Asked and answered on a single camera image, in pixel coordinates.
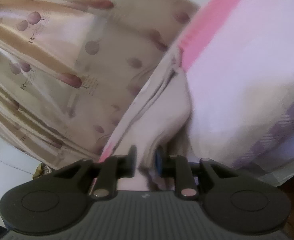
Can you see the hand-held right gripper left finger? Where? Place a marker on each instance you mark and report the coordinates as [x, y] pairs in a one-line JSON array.
[[132, 161]]

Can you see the pink checked blanket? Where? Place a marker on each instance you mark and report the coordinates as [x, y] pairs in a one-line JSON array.
[[236, 67]]

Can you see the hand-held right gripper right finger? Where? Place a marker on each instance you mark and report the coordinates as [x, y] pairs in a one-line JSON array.
[[159, 163]]

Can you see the leaf print curtain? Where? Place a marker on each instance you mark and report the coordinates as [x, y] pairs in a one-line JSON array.
[[69, 62]]

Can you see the floral stuffed bag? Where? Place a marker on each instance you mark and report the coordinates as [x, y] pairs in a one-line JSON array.
[[42, 171]]

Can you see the beige knit sweater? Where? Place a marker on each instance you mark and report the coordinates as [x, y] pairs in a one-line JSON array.
[[161, 110]]

